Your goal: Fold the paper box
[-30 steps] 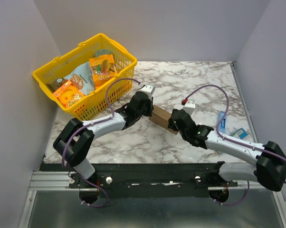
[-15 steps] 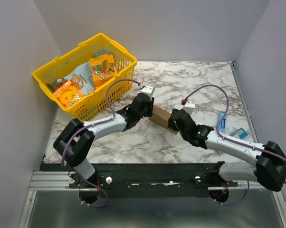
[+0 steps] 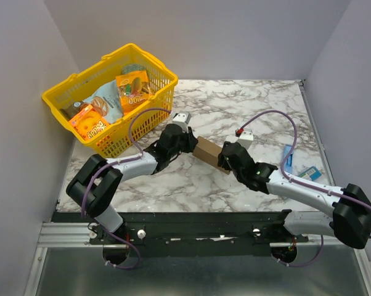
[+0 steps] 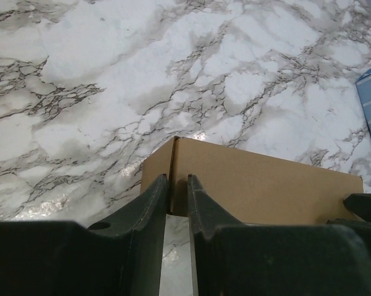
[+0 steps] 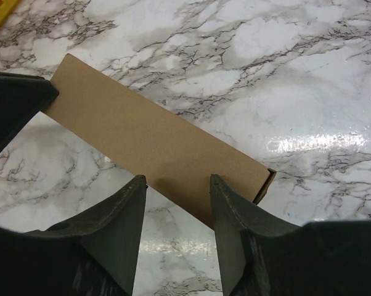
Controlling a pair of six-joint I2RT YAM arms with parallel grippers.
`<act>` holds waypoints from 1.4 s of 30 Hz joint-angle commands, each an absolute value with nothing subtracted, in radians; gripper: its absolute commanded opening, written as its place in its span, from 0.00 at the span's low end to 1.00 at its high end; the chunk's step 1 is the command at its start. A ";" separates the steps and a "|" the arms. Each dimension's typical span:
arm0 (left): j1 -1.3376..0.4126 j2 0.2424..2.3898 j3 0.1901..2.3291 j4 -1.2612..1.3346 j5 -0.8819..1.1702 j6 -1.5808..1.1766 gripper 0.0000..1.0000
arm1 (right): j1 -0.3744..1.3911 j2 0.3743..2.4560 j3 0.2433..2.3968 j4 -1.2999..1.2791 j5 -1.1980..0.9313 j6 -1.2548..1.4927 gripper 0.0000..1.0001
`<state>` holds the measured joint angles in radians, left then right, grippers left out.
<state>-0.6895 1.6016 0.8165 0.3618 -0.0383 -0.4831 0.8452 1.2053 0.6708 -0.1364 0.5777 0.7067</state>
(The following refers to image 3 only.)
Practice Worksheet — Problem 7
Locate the yellow plastic shopping basket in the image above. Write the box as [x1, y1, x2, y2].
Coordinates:
[42, 43, 178, 158]

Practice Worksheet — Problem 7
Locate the orange scrub daddy sponge box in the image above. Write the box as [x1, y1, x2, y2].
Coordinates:
[69, 104, 110, 141]

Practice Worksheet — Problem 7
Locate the light blue long box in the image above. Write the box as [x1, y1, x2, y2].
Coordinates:
[280, 144, 293, 174]

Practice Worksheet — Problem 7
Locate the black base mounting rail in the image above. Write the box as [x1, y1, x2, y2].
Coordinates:
[51, 209, 309, 258]

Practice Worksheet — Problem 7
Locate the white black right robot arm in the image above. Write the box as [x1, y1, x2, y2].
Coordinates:
[218, 142, 371, 249]

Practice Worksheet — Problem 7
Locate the brown cardboard box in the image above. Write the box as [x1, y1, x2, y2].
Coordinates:
[192, 136, 230, 175]

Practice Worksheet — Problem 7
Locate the teal small box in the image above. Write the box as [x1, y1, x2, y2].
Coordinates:
[298, 166, 322, 181]

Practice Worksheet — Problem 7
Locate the green netted melon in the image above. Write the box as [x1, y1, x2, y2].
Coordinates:
[121, 63, 145, 75]

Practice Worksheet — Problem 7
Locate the aluminium extrusion frame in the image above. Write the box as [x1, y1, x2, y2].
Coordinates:
[22, 221, 94, 296]

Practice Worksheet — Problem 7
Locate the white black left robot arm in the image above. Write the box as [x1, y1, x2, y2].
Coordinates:
[66, 123, 198, 244]

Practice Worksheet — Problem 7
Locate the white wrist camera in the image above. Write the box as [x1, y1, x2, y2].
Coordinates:
[172, 112, 192, 133]
[235, 128, 254, 150]

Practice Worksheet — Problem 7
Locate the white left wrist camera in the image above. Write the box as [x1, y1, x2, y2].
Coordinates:
[172, 112, 192, 133]

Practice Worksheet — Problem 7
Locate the orange mango gummy bag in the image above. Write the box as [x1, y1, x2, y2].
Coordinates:
[115, 70, 152, 115]

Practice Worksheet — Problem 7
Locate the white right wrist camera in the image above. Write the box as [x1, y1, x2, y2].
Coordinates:
[235, 128, 254, 150]

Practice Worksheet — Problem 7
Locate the light blue cassava chips bag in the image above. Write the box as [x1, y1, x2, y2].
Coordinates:
[62, 80, 125, 125]

